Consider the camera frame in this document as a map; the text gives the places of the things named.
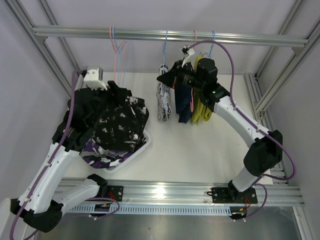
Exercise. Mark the aluminium hanging rail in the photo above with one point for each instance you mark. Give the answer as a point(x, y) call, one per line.
point(169, 35)

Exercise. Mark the grey slotted cable duct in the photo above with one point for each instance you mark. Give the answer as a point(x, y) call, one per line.
point(135, 209)

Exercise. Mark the light blue hanger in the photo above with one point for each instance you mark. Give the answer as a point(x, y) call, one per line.
point(209, 53)
point(122, 62)
point(164, 47)

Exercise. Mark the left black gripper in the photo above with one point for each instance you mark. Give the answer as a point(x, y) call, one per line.
point(118, 99)

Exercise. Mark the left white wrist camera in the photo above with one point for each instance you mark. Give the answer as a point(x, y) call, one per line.
point(93, 78)

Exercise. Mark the pink hanger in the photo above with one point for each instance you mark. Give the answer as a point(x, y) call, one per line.
point(116, 57)
point(192, 100)

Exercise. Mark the purple camouflage trousers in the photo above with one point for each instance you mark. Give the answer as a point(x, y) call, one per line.
point(100, 158)

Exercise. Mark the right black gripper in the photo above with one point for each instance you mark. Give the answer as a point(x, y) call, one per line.
point(172, 77)

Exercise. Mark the black white patterned trousers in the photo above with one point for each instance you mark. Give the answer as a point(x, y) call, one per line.
point(121, 127)

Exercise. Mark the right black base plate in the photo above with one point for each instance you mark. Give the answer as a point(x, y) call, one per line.
point(225, 195)

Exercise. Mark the navy blue trousers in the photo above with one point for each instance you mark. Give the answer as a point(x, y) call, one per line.
point(183, 97)

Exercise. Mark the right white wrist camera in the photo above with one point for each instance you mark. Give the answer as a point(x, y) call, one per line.
point(187, 53)

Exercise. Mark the yellow green trousers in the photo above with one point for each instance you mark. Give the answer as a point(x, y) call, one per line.
point(200, 112)

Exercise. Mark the white black lettered trousers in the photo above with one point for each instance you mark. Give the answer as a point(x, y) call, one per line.
point(163, 96)

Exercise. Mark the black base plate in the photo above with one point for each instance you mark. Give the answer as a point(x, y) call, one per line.
point(225, 195)
point(113, 192)

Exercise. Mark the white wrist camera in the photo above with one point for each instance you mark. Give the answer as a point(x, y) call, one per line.
point(93, 78)
point(187, 53)

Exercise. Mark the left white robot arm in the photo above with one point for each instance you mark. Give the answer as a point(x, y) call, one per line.
point(39, 206)

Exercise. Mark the aluminium front rail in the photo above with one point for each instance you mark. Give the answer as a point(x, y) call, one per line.
point(195, 194)

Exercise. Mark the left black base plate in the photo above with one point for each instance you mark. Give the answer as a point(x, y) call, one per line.
point(113, 192)

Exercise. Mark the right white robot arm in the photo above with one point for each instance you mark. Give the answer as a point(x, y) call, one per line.
point(264, 151)

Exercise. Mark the white plastic basket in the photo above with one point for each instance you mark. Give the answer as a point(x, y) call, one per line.
point(148, 140)

